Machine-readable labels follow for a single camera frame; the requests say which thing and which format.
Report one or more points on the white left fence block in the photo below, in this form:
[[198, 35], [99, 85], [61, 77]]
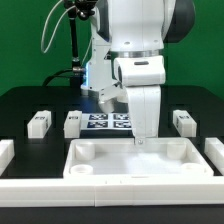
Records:
[[6, 154]]

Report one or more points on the white right fence block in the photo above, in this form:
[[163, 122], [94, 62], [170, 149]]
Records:
[[214, 150]]

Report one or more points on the white desk top tray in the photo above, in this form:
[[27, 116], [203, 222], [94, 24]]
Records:
[[124, 157]]

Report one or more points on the black camera stand pole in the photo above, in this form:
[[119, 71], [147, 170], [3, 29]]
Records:
[[81, 9]]

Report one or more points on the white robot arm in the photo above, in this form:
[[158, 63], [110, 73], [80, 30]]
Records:
[[132, 29]]

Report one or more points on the white fence block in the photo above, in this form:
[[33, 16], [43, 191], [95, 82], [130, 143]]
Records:
[[6, 154], [214, 150]]

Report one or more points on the white front fence bar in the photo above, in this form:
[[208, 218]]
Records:
[[89, 191]]

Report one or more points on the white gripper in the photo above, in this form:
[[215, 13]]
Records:
[[143, 102]]

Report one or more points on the fiducial marker sheet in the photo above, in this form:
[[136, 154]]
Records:
[[101, 121]]

